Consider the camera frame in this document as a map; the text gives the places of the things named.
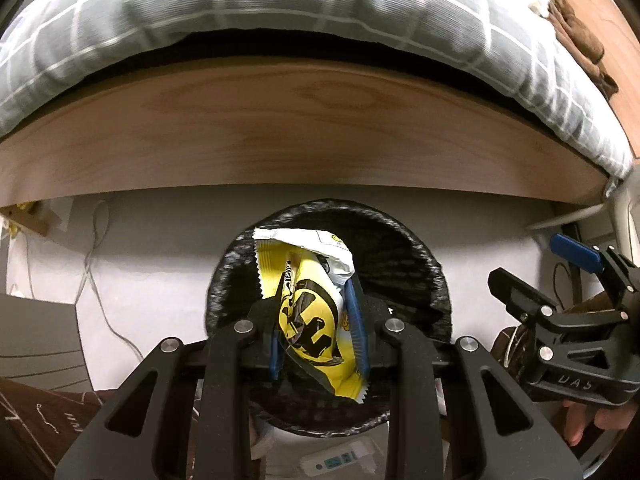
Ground grey checked bedsheet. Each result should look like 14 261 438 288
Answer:
0 0 636 181

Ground yellow snack packet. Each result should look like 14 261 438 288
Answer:
252 227 371 402

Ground wooden bed support block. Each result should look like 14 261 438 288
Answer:
0 199 75 239

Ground wooden bed frame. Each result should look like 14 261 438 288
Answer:
0 57 618 208

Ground black lined waste bin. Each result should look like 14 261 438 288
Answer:
205 199 453 440

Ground brown patterned pants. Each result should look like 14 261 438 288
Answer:
0 294 617 480

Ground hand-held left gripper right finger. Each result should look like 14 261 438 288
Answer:
345 280 584 480

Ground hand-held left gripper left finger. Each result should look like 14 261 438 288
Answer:
54 300 287 480

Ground white cable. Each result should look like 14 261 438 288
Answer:
74 200 147 367

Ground brown fleece jacket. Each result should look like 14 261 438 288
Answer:
512 0 621 98

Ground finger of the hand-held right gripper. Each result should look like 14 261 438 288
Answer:
549 233 640 311
487 267 559 322

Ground wooden headboard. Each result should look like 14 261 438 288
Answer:
550 0 640 161

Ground person's right hand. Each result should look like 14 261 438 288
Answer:
562 400 637 446

